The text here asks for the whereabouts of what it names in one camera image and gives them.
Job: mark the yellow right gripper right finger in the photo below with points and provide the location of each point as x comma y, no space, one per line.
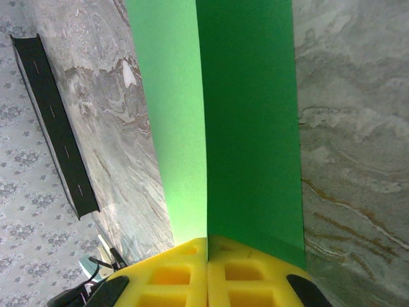
249,281

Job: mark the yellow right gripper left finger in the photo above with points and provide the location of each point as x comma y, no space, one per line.
172,281

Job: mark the green paper sheet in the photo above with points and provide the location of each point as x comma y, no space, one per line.
230,128

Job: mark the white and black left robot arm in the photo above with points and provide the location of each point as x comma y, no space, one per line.
64,299

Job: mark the black and white checkerboard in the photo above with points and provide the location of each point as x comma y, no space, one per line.
54,128

